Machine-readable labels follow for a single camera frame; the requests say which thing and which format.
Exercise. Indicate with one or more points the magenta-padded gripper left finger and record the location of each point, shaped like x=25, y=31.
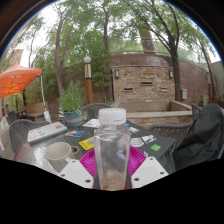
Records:
x=76, y=173

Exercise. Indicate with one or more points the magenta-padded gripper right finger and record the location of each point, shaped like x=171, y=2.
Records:
x=150, y=171

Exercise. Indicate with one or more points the clear bottle with white cap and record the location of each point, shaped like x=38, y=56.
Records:
x=111, y=150

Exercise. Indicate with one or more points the cream ceramic mug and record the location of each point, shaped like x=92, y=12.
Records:
x=58, y=155

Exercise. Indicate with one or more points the yellow card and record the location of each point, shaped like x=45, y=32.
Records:
x=86, y=143

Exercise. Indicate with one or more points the black laptop with stickers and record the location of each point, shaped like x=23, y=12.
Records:
x=160, y=141

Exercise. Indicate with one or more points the small colourful sticker card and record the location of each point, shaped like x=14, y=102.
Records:
x=75, y=133

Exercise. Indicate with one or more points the silver laptop with stickers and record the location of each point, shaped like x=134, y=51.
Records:
x=46, y=131

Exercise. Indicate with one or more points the white sticker sheet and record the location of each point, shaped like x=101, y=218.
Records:
x=91, y=123

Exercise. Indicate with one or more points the black jacket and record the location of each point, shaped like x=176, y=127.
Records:
x=200, y=136

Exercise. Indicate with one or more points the wooden bench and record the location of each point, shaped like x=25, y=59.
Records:
x=35, y=110

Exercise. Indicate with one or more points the green plant in teal pot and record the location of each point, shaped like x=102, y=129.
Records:
x=71, y=96

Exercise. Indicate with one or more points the orange patio umbrella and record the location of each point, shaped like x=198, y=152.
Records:
x=18, y=80

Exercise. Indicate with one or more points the grey wall utility box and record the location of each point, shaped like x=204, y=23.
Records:
x=184, y=94

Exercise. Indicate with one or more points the wooden lamp post, globe light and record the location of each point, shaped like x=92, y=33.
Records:
x=88, y=86

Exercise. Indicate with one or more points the black wall lantern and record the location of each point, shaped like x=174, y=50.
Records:
x=117, y=73
x=171, y=74

